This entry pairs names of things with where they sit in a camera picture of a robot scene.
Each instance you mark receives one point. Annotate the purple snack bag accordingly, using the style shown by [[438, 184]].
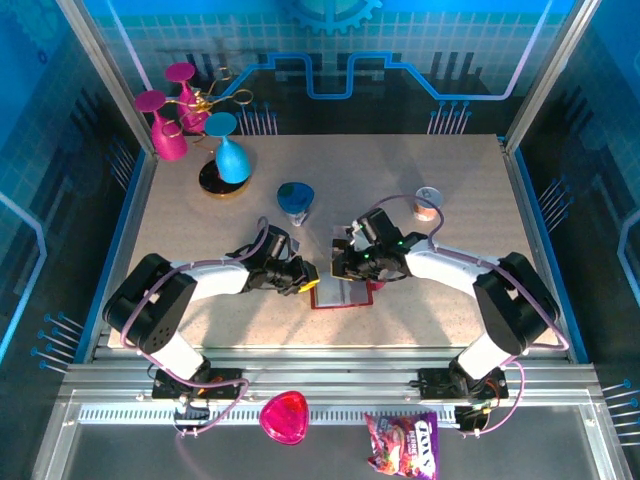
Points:
[[400, 445]]

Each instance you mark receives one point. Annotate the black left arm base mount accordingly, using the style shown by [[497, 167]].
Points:
[[225, 387]]

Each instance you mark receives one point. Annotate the blue plastic goblet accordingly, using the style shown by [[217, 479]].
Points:
[[232, 162]]

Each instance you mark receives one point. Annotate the pink heart-shaped dish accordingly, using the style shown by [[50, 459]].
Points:
[[284, 417]]

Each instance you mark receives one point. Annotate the aluminium frame post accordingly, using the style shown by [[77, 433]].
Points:
[[107, 75], [550, 75]]

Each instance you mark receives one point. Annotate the pink silver-topped can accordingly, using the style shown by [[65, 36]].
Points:
[[428, 200]]

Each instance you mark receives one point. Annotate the pink plastic goblet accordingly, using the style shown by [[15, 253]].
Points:
[[170, 142]]

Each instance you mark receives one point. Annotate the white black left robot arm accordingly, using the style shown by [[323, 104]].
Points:
[[220, 277]]

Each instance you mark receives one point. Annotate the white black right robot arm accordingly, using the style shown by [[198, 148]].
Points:
[[450, 262]]

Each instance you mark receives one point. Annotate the blue bowl-shaped cup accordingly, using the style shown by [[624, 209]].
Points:
[[295, 196]]

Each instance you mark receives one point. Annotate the small black adapter box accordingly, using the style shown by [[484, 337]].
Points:
[[192, 412], [472, 419]]

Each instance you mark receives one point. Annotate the red leather card holder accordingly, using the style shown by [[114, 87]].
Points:
[[345, 299]]

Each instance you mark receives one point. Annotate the aluminium mounting rail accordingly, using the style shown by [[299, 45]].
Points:
[[325, 380]]

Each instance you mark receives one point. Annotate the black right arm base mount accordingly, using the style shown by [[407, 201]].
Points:
[[435, 385]]

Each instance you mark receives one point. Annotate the clear acrylic tiered card stand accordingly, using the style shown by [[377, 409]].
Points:
[[339, 232]]

